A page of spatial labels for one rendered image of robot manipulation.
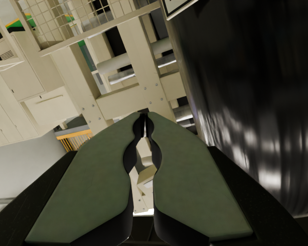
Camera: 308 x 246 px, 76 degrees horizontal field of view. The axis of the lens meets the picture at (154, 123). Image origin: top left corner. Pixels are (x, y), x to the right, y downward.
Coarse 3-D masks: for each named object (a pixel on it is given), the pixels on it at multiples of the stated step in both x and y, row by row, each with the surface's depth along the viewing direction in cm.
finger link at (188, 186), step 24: (168, 120) 11; (168, 144) 9; (192, 144) 9; (168, 168) 8; (192, 168) 8; (216, 168) 7; (168, 192) 7; (192, 192) 7; (216, 192) 7; (168, 216) 6; (192, 216) 6; (216, 216) 6; (240, 216) 6; (168, 240) 7; (192, 240) 6; (216, 240) 5
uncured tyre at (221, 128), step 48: (240, 0) 12; (288, 0) 11; (192, 48) 16; (240, 48) 13; (288, 48) 12; (192, 96) 19; (240, 96) 14; (288, 96) 13; (240, 144) 16; (288, 144) 14; (288, 192) 17
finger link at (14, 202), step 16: (64, 160) 8; (48, 176) 7; (32, 192) 7; (48, 192) 7; (16, 208) 6; (32, 208) 6; (0, 224) 6; (16, 224) 6; (32, 224) 6; (0, 240) 5; (16, 240) 5
